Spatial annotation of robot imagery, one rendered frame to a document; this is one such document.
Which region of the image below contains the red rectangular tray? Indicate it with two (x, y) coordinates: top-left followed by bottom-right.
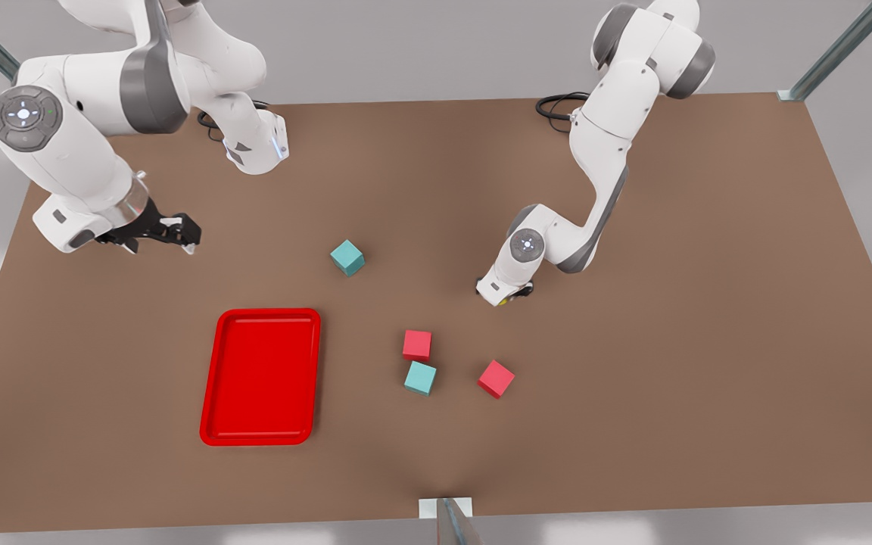
(199, 307), (322, 447)

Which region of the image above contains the black cable loop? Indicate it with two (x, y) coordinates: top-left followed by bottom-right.
(197, 100), (272, 143)
(535, 92), (590, 134)

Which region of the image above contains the red cube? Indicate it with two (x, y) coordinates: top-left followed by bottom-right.
(402, 329), (433, 362)
(478, 360), (515, 400)

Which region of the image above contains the teal cube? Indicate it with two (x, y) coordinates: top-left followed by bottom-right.
(403, 360), (438, 397)
(330, 239), (366, 277)

